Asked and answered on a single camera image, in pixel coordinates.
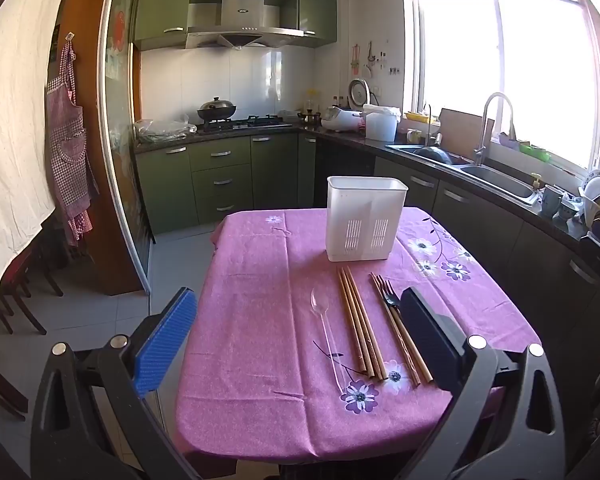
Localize sliding glass door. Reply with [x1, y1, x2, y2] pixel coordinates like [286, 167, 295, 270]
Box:
[97, 0, 153, 297]

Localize purple floral tablecloth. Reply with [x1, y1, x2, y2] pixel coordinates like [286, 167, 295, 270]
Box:
[172, 207, 541, 463]

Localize window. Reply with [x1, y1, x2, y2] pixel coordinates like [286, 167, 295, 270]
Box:
[405, 0, 600, 171]

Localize black gas stove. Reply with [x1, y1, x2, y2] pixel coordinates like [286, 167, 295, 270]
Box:
[197, 115, 293, 134]

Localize dark wooden chairs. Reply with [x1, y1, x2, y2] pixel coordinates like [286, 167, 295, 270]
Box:
[0, 240, 66, 336]

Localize steel double sink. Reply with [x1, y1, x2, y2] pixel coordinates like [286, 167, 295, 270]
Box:
[386, 142, 538, 206]

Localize light bamboo chopstick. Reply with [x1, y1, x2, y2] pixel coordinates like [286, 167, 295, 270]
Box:
[337, 268, 365, 375]
[349, 267, 388, 381]
[345, 267, 380, 379]
[341, 268, 372, 377]

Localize clear plastic spoon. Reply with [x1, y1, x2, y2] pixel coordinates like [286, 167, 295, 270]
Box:
[310, 287, 346, 393]

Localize white hanging sheet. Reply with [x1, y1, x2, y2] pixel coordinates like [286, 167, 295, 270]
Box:
[0, 0, 77, 303]

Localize patterned cup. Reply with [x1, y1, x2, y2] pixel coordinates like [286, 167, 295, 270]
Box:
[540, 185, 564, 218]

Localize dark brown wooden chopstick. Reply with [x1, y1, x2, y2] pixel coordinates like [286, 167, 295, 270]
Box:
[370, 273, 422, 387]
[378, 273, 434, 384]
[374, 273, 428, 386]

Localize black fork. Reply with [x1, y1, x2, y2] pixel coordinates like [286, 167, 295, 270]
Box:
[380, 279, 406, 318]

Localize steel range hood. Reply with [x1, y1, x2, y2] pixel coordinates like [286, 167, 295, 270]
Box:
[185, 0, 306, 51]

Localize hanging wall utensils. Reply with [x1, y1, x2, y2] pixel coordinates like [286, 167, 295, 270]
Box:
[350, 42, 386, 79]

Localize green wall cabinets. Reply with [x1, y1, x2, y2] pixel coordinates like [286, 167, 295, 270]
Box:
[132, 0, 339, 52]

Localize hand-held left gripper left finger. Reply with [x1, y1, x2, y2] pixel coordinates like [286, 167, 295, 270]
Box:
[30, 287, 203, 480]

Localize black pan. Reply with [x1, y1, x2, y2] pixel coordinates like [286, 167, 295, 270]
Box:
[412, 146, 453, 165]

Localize black wok with lid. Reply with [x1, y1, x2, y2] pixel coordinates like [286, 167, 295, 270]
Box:
[196, 96, 238, 122]

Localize white plastic utensil holder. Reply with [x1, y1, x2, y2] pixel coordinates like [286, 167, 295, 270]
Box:
[326, 176, 409, 263]

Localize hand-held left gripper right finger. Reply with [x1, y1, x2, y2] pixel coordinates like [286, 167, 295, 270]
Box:
[395, 287, 566, 480]

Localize white rice cooker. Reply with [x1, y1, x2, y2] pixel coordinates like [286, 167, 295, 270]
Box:
[321, 106, 365, 134]

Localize clear plastic bag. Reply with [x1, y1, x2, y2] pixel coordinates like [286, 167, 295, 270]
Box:
[134, 114, 198, 144]

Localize green plastic container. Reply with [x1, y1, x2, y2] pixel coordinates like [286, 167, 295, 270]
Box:
[517, 142, 551, 163]

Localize tall steel faucet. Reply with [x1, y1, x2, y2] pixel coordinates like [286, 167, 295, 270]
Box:
[474, 92, 517, 167]

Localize wooden cutting board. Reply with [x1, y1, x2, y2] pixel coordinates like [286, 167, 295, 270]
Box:
[437, 108, 496, 158]

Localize green base cabinets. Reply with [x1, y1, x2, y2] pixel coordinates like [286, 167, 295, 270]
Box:
[135, 130, 600, 411]

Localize checkered apron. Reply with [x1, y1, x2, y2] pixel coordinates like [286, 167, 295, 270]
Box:
[45, 40, 101, 247]

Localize white plastic bucket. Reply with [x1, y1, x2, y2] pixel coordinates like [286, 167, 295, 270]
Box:
[362, 103, 401, 142]

